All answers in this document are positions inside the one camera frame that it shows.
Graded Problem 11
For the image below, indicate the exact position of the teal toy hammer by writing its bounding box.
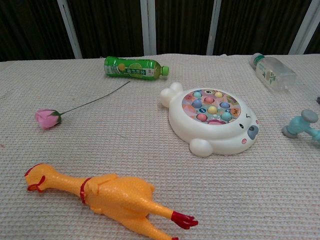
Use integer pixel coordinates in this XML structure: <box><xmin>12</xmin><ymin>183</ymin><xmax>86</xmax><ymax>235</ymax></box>
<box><xmin>282</xmin><ymin>109</ymin><xmax>320</xmax><ymax>145</ymax></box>

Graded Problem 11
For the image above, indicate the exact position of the white seal-shaped whack-a-mole toy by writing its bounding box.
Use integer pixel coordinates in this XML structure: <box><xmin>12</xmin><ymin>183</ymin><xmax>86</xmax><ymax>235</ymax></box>
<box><xmin>160</xmin><ymin>82</ymin><xmax>260</xmax><ymax>158</ymax></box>

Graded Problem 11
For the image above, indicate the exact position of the beige woven tablecloth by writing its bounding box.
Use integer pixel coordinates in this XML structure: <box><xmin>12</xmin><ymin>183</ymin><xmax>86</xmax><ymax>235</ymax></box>
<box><xmin>0</xmin><ymin>53</ymin><xmax>320</xmax><ymax>240</ymax></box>

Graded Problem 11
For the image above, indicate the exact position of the green tea bottle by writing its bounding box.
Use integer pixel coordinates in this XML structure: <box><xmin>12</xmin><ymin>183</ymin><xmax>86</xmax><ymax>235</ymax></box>
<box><xmin>103</xmin><ymin>55</ymin><xmax>170</xmax><ymax>81</ymax></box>

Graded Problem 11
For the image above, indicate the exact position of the yellow rubber chicken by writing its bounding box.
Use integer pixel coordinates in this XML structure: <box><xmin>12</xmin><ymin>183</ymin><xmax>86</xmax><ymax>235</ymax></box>
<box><xmin>24</xmin><ymin>162</ymin><xmax>199</xmax><ymax>240</ymax></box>

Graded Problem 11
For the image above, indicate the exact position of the dark curtain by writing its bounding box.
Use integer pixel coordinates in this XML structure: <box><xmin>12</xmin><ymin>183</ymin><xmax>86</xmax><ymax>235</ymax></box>
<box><xmin>0</xmin><ymin>0</ymin><xmax>320</xmax><ymax>62</ymax></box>

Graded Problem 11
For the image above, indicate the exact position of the pink artificial rose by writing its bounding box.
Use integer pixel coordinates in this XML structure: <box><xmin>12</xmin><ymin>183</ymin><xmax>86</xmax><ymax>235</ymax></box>
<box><xmin>34</xmin><ymin>80</ymin><xmax>131</xmax><ymax>130</ymax></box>

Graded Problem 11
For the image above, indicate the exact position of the clear plastic bottle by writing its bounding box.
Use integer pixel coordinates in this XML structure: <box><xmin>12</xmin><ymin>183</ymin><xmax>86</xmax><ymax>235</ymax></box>
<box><xmin>250</xmin><ymin>52</ymin><xmax>298</xmax><ymax>94</ymax></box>

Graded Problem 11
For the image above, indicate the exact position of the white frame post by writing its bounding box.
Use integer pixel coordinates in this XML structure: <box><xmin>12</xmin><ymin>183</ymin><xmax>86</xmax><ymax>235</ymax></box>
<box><xmin>139</xmin><ymin>0</ymin><xmax>157</xmax><ymax>56</ymax></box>
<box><xmin>56</xmin><ymin>0</ymin><xmax>83</xmax><ymax>60</ymax></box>
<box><xmin>206</xmin><ymin>0</ymin><xmax>222</xmax><ymax>56</ymax></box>
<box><xmin>291</xmin><ymin>0</ymin><xmax>320</xmax><ymax>55</ymax></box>

